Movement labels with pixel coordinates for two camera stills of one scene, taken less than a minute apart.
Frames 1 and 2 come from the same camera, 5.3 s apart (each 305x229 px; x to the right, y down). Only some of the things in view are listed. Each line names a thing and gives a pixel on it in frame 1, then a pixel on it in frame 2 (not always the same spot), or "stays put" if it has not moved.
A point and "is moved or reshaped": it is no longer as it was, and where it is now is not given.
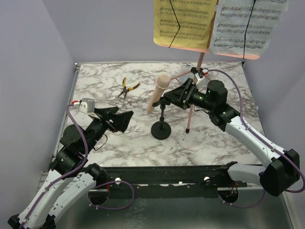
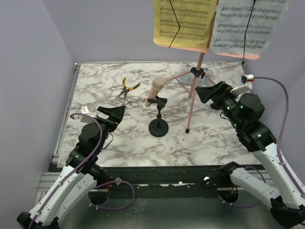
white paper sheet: x=230 y=20 stays put
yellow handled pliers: x=125 y=90 stays put
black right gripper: x=186 y=93 -> x=219 y=96
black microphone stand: x=161 y=130 is moved or reshaped
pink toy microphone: x=163 y=82 is moved or reshaped
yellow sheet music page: x=195 y=17 stays put
